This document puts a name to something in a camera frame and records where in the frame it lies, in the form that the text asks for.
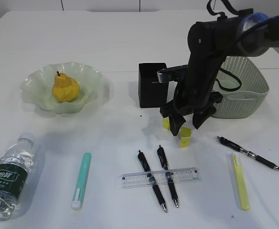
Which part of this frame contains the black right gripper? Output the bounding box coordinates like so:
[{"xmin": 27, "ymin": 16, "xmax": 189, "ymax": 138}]
[{"xmin": 160, "ymin": 71, "xmax": 223, "ymax": 136}]

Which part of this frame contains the yellow waste paper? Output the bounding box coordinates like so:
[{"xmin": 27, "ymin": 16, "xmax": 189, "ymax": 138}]
[{"xmin": 162, "ymin": 117, "xmax": 193, "ymax": 148}]

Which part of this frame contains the yellow pen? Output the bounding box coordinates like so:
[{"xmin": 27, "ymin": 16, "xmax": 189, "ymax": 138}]
[{"xmin": 230, "ymin": 153, "xmax": 250, "ymax": 211}]

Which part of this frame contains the yellow pear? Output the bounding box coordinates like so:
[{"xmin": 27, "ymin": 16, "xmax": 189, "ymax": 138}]
[{"xmin": 52, "ymin": 71, "xmax": 80, "ymax": 103}]

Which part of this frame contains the clear water bottle green label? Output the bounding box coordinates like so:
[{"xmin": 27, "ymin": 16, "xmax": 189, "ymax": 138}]
[{"xmin": 0, "ymin": 133, "xmax": 35, "ymax": 221}]

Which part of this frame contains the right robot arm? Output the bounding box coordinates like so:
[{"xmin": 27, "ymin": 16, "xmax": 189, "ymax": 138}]
[{"xmin": 157, "ymin": 0, "xmax": 279, "ymax": 135}]

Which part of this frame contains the black gel pen right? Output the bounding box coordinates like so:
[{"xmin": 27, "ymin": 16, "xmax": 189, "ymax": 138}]
[{"xmin": 216, "ymin": 136, "xmax": 279, "ymax": 171}]

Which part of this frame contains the black gel pen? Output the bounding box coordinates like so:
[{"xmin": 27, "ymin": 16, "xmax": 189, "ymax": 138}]
[
  {"xmin": 157, "ymin": 145, "xmax": 179, "ymax": 208},
  {"xmin": 216, "ymin": 136, "xmax": 279, "ymax": 171},
  {"xmin": 137, "ymin": 150, "xmax": 168, "ymax": 213}
]

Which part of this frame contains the black gel pen middle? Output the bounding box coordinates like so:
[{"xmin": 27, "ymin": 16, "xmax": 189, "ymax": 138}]
[{"xmin": 157, "ymin": 145, "xmax": 179, "ymax": 208}]

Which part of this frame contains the black square pen holder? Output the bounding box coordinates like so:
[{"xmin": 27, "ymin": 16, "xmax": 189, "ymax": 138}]
[{"xmin": 138, "ymin": 62, "xmax": 169, "ymax": 108}]

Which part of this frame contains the black gel pen left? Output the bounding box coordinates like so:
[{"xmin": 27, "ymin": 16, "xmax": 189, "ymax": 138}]
[{"xmin": 137, "ymin": 150, "xmax": 168, "ymax": 213}]

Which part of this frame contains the green plastic woven basket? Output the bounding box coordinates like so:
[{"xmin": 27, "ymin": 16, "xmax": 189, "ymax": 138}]
[{"xmin": 213, "ymin": 57, "xmax": 269, "ymax": 119}]

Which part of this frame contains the clear plastic ruler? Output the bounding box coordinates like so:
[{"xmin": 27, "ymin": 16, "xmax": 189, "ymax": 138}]
[{"xmin": 116, "ymin": 167, "xmax": 201, "ymax": 189}]

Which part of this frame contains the teal pen in sleeve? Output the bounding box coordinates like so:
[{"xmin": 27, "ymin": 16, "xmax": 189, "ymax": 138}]
[{"xmin": 71, "ymin": 153, "xmax": 92, "ymax": 210}]

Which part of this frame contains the green wavy glass plate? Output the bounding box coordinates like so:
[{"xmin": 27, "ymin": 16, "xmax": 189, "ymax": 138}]
[{"xmin": 21, "ymin": 62, "xmax": 102, "ymax": 114}]

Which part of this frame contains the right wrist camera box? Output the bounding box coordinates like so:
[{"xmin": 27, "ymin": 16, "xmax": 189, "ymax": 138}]
[{"xmin": 157, "ymin": 65, "xmax": 188, "ymax": 83}]

